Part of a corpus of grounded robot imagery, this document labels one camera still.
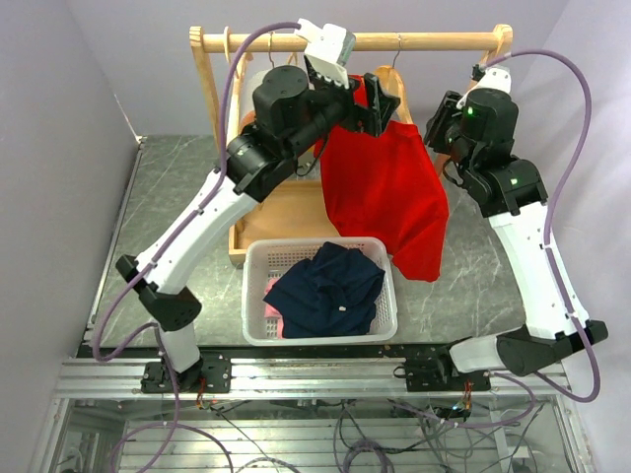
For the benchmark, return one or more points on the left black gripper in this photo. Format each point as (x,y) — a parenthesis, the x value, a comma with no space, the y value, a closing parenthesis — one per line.
(381,106)

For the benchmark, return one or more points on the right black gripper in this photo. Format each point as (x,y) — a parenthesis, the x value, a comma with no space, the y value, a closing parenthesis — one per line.
(437,124)

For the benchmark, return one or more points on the red t shirt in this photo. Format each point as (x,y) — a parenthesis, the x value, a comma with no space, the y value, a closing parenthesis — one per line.
(386,187)

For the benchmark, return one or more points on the navy blue t shirt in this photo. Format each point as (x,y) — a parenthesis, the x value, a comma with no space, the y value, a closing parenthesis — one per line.
(332,294)

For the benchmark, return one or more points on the pink t shirt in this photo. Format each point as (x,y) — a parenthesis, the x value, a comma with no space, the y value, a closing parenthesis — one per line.
(272,314)

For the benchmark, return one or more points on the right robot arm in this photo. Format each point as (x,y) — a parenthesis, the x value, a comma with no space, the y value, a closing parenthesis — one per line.
(476,131)

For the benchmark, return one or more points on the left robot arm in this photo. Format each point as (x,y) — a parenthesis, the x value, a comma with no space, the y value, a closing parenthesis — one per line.
(294,108)

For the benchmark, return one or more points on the wooden clothes rack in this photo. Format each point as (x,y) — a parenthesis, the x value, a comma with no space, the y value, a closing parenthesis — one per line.
(296,208)

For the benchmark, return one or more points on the white plastic basket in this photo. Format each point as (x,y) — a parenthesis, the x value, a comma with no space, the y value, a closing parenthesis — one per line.
(267,259)

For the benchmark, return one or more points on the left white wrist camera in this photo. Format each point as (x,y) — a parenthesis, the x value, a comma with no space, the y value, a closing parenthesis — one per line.
(328,50)

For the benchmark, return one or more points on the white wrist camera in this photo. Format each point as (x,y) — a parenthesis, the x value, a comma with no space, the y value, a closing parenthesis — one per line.
(495,78)
(328,50)

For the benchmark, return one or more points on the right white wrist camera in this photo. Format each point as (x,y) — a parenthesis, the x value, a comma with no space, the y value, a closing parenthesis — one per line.
(495,78)

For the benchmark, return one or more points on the aluminium mounting rail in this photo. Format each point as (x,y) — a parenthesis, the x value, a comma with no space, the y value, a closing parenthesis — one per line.
(251,379)

